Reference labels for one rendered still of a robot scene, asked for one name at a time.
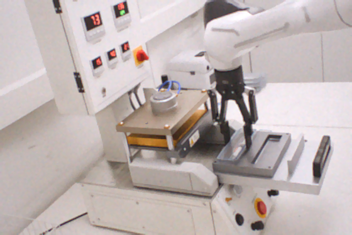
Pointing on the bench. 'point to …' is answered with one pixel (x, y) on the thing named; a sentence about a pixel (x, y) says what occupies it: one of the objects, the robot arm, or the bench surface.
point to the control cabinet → (93, 61)
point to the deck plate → (124, 174)
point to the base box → (154, 212)
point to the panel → (245, 207)
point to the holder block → (258, 155)
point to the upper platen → (151, 144)
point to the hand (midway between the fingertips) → (237, 135)
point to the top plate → (163, 112)
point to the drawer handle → (320, 155)
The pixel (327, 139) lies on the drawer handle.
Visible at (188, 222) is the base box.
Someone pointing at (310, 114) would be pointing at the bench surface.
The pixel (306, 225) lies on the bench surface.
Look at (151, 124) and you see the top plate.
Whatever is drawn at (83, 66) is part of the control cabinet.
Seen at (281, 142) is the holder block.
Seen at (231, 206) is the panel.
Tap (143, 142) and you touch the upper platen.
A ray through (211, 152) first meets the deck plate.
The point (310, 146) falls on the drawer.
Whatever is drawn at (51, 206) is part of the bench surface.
